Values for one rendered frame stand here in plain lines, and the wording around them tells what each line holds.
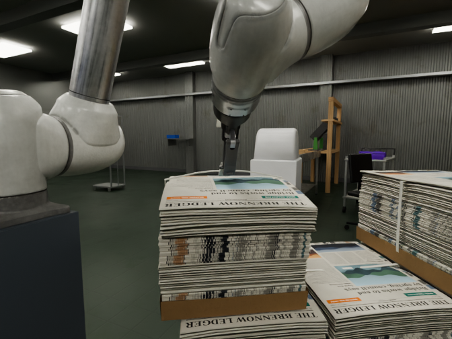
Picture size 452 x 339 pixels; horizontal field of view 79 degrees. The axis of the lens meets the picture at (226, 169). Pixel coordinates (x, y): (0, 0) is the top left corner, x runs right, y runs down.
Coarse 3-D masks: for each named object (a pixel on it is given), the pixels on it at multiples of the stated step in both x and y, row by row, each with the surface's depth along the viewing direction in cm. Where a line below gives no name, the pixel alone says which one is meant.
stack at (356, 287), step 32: (320, 256) 81; (352, 256) 81; (384, 256) 82; (320, 288) 64; (352, 288) 64; (384, 288) 64; (416, 288) 63; (192, 320) 53; (224, 320) 53; (256, 320) 52; (288, 320) 53; (320, 320) 53; (352, 320) 54; (384, 320) 55; (416, 320) 56; (448, 320) 57
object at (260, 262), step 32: (192, 192) 54; (224, 192) 55; (256, 192) 56; (288, 192) 56; (192, 224) 48; (224, 224) 48; (256, 224) 49; (288, 224) 50; (160, 256) 50; (192, 256) 50; (224, 256) 51; (256, 256) 52; (288, 256) 52; (160, 288) 51; (192, 288) 52; (224, 288) 52; (256, 288) 53; (288, 288) 54
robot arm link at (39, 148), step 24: (0, 96) 54; (24, 96) 59; (0, 120) 53; (24, 120) 56; (48, 120) 62; (0, 144) 53; (24, 144) 56; (48, 144) 61; (0, 168) 54; (24, 168) 57; (48, 168) 62; (0, 192) 54; (24, 192) 57
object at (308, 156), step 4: (312, 152) 500; (316, 152) 536; (320, 152) 578; (300, 156) 418; (304, 156) 443; (308, 156) 471; (312, 156) 502; (316, 156) 539; (304, 160) 444; (308, 160) 473; (316, 160) 577; (316, 164) 578; (316, 168) 579; (316, 172) 580; (316, 176) 581; (316, 180) 581; (304, 184) 578; (308, 184) 578; (312, 184) 578; (316, 184) 582; (304, 188) 531; (308, 188) 531; (316, 188) 583; (304, 192) 491; (316, 192) 584
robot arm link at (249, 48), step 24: (240, 0) 31; (264, 0) 31; (288, 0) 32; (216, 24) 35; (240, 24) 32; (264, 24) 32; (288, 24) 34; (216, 48) 37; (240, 48) 34; (264, 48) 34; (288, 48) 37; (216, 72) 40; (240, 72) 37; (264, 72) 38; (240, 96) 43
